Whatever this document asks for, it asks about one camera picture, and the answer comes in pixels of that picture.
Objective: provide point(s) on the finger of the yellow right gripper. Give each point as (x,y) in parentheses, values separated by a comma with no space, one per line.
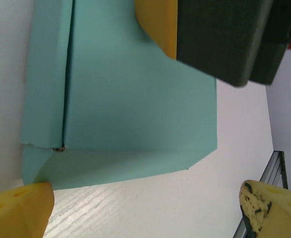
(160,22)

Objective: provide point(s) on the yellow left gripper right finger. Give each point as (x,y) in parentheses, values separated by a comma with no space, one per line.
(279,213)

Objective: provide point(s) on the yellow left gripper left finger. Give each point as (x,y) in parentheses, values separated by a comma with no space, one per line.
(16,213)

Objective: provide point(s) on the teal paper box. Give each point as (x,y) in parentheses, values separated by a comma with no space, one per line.
(135,111)

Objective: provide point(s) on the aluminium side rail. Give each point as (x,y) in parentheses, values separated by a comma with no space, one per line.
(274,171)

